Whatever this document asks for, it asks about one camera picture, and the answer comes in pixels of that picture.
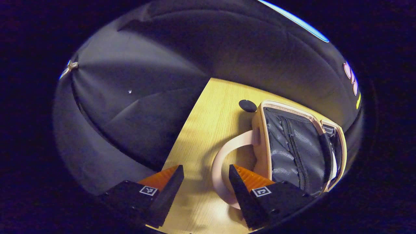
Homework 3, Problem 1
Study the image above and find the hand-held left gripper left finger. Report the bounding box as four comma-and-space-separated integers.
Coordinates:
97, 165, 185, 228

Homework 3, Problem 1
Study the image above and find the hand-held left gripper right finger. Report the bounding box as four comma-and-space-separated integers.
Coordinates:
228, 164, 315, 230

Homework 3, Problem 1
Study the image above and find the beige scalloped suitcase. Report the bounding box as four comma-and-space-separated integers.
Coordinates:
211, 100, 347, 210

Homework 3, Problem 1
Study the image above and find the black round table grommet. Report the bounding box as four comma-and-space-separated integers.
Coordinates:
239, 99, 258, 113

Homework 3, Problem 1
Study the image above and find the black backdrop cloth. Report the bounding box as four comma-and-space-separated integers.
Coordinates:
54, 0, 364, 195

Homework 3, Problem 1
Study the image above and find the small white cloth tag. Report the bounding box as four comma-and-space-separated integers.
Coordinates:
60, 60, 79, 79

